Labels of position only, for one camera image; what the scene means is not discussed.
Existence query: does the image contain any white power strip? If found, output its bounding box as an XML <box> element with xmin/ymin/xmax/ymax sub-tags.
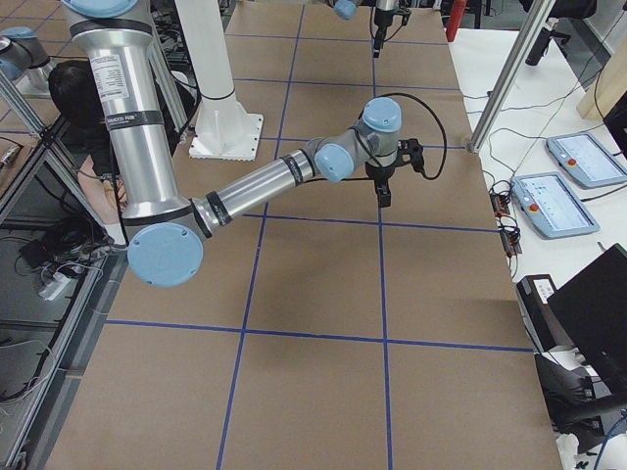
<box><xmin>38</xmin><ymin>272</ymin><xmax>71</xmax><ymax>302</ymax></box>

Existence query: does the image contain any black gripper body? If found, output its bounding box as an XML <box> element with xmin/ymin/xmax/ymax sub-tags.
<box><xmin>372</xmin><ymin>7</ymin><xmax>410</xmax><ymax>48</ymax></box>
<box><xmin>365</xmin><ymin>138</ymin><xmax>424</xmax><ymax>182</ymax></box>

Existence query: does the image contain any seated person black hair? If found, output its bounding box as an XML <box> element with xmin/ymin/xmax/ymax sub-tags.
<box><xmin>48</xmin><ymin>60</ymin><xmax>127</xmax><ymax>246</ymax></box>

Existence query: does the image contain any far teach pendant tablet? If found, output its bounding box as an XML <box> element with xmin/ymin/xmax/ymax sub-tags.
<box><xmin>546</xmin><ymin>132</ymin><xmax>626</xmax><ymax>189</ymax></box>

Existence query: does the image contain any grey aluminium frame post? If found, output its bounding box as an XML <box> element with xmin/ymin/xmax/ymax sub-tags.
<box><xmin>468</xmin><ymin>0</ymin><xmax>555</xmax><ymax>154</ymax></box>

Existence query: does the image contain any teach pendant tablet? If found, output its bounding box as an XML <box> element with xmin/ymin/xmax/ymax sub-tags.
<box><xmin>511</xmin><ymin>172</ymin><xmax>600</xmax><ymax>239</ymax></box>
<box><xmin>546</xmin><ymin>132</ymin><xmax>626</xmax><ymax>189</ymax></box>

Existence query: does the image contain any wooden board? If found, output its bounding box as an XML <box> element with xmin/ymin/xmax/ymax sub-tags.
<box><xmin>577</xmin><ymin>40</ymin><xmax>626</xmax><ymax>121</ymax></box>

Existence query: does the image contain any third robot arm edge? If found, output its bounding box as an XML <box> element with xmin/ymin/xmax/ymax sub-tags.
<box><xmin>1</xmin><ymin>1</ymin><xmax>415</xmax><ymax>97</ymax></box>

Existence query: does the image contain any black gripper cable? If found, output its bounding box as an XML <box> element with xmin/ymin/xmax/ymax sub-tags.
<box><xmin>342</xmin><ymin>92</ymin><xmax>448</xmax><ymax>185</ymax></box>

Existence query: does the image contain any red fire extinguisher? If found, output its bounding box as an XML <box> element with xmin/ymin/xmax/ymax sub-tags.
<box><xmin>446</xmin><ymin>0</ymin><xmax>467</xmax><ymax>42</ymax></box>

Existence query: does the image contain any brown paper table cover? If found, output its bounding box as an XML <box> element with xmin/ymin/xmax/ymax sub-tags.
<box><xmin>47</xmin><ymin>2</ymin><xmax>561</xmax><ymax>469</ymax></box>

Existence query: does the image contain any near teach pendant tablet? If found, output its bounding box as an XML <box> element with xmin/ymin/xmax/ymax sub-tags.
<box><xmin>511</xmin><ymin>172</ymin><xmax>600</xmax><ymax>239</ymax></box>

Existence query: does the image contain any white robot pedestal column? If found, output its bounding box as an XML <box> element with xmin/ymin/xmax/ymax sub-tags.
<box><xmin>175</xmin><ymin>0</ymin><xmax>264</xmax><ymax>161</ymax></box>

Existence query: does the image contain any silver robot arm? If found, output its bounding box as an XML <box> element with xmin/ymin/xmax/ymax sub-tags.
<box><xmin>64</xmin><ymin>1</ymin><xmax>424</xmax><ymax>287</ymax></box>

